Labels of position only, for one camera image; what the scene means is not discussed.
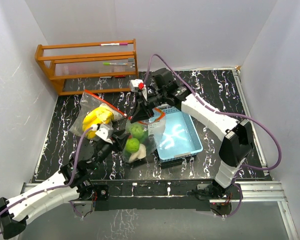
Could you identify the orange wooden shelf rack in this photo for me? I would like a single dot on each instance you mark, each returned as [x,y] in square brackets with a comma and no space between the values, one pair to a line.
[84,61]

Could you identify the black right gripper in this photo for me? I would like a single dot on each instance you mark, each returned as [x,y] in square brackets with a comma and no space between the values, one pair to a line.
[141,112]

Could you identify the dark green round vegetable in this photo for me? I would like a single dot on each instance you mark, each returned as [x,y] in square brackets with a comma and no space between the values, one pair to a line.
[138,131]

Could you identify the clear zip top bag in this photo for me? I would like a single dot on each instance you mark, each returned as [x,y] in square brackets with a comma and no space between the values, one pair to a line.
[89,102]

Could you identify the red black small item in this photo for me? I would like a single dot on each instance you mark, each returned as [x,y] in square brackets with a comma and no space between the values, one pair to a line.
[120,76]

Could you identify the light green round fruit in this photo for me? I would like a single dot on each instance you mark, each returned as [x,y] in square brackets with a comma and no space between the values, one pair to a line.
[132,145]

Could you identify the pink white marker pen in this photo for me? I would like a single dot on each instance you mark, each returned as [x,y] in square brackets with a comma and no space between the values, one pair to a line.
[114,44]

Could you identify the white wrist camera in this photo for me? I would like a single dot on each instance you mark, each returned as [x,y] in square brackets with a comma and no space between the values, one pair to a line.
[103,131]
[137,85]

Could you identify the small grey clip box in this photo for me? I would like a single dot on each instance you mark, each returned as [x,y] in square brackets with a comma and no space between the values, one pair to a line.
[131,62]

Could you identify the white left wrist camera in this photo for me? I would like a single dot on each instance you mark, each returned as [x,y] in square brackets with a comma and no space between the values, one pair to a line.
[103,131]

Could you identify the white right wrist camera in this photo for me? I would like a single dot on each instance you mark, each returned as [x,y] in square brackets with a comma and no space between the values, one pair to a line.
[137,85]

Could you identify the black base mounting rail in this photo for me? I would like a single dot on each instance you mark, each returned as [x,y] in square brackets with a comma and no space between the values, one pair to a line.
[107,195]

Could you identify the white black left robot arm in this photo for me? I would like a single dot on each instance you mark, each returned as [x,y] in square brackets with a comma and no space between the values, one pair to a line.
[70,183]

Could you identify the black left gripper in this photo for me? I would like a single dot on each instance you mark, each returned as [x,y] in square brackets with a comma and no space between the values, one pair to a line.
[121,138]

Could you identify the clear zip bag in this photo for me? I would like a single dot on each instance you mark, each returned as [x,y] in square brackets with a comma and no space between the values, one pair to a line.
[89,102]
[156,126]

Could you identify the green white marker pen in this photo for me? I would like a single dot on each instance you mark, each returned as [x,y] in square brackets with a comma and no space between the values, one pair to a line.
[115,64]

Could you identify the yellow banana bunch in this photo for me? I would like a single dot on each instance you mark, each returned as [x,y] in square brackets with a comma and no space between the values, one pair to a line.
[100,115]

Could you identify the light blue plastic basket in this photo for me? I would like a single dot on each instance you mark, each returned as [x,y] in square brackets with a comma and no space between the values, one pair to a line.
[180,138]

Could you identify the white garlic bulb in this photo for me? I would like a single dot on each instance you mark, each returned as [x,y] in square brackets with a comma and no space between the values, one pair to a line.
[140,154]

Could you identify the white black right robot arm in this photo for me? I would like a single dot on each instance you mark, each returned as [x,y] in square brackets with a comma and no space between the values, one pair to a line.
[236,136]

